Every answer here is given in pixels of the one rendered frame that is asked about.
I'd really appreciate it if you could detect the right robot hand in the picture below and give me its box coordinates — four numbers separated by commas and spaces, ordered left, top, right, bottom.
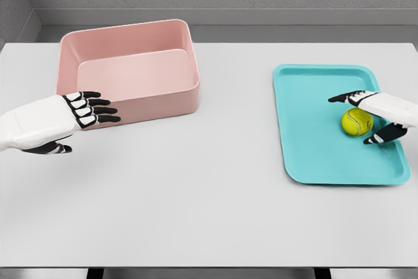
327, 89, 418, 145

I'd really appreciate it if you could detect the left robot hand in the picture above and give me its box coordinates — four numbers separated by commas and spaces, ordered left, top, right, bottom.
7, 91, 121, 155

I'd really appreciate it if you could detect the yellow-green tennis ball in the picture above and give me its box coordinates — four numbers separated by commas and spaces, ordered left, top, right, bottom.
341, 107, 374, 137

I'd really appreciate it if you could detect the blue rectangular tray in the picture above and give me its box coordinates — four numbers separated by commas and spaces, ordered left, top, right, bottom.
272, 64, 411, 188

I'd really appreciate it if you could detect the pink rectangular basket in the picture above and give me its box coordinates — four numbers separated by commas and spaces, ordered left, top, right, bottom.
54, 18, 201, 131

